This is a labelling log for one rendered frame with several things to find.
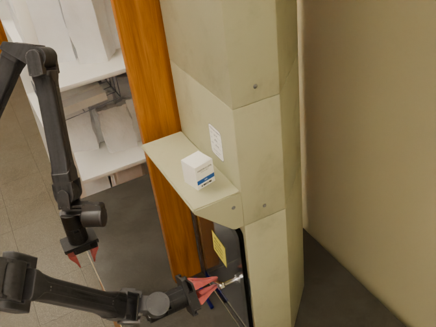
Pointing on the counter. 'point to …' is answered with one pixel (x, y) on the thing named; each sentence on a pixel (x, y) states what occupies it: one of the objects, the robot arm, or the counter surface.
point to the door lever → (224, 283)
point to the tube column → (233, 45)
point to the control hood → (176, 143)
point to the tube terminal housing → (258, 185)
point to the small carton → (198, 170)
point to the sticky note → (219, 248)
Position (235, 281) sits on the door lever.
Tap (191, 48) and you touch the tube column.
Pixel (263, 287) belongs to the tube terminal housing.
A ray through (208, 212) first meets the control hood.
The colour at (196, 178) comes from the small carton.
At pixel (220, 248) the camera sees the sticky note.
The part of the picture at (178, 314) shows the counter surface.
